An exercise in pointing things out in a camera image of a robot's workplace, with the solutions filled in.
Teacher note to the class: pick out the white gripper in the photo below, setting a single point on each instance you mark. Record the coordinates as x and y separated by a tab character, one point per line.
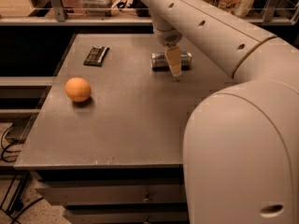
168	38

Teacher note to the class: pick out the silver redbull can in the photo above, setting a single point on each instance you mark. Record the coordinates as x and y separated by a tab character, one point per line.
158	60

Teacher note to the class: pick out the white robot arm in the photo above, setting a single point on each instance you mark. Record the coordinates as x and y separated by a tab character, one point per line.
241	144

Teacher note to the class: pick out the black backpack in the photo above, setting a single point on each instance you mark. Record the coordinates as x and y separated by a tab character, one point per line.
140	9

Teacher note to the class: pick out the dark chocolate bar wrapper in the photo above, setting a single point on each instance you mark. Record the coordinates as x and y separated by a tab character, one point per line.
96	56

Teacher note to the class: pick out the orange ball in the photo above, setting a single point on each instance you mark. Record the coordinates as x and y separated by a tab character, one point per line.
78	89

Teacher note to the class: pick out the grey drawer cabinet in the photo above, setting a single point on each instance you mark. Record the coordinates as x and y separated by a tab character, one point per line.
132	125

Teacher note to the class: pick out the metal railing shelf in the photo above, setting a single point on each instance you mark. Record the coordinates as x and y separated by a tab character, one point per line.
22	12

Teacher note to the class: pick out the lower grey drawer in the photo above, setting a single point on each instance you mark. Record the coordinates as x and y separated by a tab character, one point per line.
162	213

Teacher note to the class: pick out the grey drawer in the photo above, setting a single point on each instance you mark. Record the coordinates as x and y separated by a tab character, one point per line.
120	191
162	213

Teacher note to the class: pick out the upper grey drawer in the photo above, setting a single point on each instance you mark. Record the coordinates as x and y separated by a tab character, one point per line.
120	191

